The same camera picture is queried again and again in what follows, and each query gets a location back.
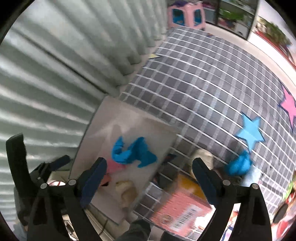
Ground dark blue towel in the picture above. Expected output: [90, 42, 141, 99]
[224, 151, 252, 176]

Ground beige plush cloth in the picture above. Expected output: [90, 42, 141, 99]
[115, 180, 137, 208]

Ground pink sponge block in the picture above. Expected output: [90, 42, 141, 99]
[106, 159, 126, 174]

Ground blue rubber glove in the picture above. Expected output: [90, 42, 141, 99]
[111, 136, 158, 168]

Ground light blue fluffy duster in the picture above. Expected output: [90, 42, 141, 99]
[241, 165, 263, 187]

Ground white polka dot cloth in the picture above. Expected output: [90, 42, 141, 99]
[188, 149, 214, 179]

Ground orange cardboard box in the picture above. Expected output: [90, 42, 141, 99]
[149, 173, 212, 237]

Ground person legs in jeans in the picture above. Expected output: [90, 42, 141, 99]
[115, 219, 176, 241]

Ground grey storage box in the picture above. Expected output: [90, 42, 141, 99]
[69, 96, 177, 224]

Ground grey green curtain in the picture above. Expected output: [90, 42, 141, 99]
[1, 1, 167, 222]

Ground grey checked star rug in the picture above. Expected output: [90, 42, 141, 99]
[120, 27, 295, 214]

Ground green potted plant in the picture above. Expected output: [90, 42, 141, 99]
[255, 17, 291, 47]

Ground dark glass shelf cabinet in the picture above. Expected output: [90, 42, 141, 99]
[202, 0, 258, 40]

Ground pink plastic stool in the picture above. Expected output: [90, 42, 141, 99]
[167, 1, 206, 31]

